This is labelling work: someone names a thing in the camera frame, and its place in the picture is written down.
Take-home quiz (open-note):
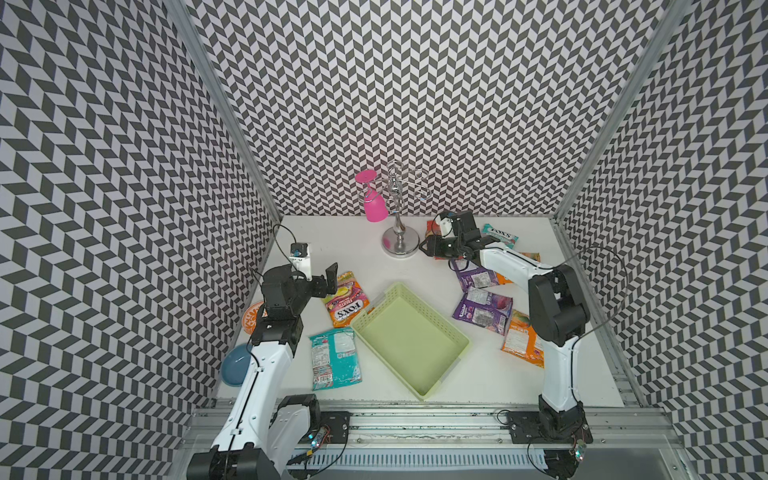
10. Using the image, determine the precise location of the orange patterned bowl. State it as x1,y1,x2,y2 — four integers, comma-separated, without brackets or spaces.
241,301,263,335

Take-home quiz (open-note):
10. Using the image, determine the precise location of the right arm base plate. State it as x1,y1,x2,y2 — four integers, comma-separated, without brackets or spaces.
505,408,594,446

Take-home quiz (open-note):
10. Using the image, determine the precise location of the aluminium front rail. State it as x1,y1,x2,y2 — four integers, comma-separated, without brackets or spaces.
179,404,685,451

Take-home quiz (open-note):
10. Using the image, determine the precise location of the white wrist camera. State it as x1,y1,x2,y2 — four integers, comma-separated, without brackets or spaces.
289,242,312,280
431,212,455,238

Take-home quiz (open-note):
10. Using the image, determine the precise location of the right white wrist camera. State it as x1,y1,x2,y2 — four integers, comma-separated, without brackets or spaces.
431,212,455,238

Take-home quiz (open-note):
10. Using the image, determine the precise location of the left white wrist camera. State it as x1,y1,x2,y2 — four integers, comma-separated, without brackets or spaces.
289,242,312,280

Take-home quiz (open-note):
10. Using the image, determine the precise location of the purple candy bag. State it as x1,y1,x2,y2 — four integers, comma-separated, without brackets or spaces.
448,259,499,292
451,289,513,335

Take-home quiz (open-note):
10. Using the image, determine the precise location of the blue plate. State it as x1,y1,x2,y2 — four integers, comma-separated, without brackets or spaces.
221,344,252,387

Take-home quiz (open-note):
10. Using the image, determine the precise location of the orange candy bag upper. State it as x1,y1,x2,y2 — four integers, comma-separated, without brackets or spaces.
494,250,541,286

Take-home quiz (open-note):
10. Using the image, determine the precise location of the orange yellow Fox's candy bag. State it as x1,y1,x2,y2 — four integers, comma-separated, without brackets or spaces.
322,271,370,328

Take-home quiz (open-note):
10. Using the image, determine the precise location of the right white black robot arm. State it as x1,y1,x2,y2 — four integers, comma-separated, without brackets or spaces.
419,211,591,442

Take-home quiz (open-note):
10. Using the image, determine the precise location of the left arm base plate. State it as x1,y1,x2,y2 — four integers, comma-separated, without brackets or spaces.
298,410,351,447

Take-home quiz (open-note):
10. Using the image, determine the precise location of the orange candy bag lower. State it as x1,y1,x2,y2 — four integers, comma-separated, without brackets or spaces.
501,309,545,368

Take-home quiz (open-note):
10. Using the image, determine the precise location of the green Fox's candy bag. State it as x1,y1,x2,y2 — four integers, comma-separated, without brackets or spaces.
482,223,518,249

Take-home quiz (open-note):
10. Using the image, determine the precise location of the light green plastic basket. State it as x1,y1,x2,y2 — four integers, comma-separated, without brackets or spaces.
351,282,471,401

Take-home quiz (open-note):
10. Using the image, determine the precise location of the pink plastic wine glass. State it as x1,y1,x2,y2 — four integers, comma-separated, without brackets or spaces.
355,169,389,223

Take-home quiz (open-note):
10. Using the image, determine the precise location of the red candy bag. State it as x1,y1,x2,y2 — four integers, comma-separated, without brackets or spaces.
425,220,439,237

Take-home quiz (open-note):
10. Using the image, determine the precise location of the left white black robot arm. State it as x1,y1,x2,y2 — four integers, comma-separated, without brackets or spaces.
186,263,338,479

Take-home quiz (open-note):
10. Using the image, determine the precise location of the silver metal glass rack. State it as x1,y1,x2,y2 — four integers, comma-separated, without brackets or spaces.
382,161,423,259

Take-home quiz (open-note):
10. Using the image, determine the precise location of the teal candy bag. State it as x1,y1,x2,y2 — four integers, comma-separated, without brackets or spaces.
310,327,362,391

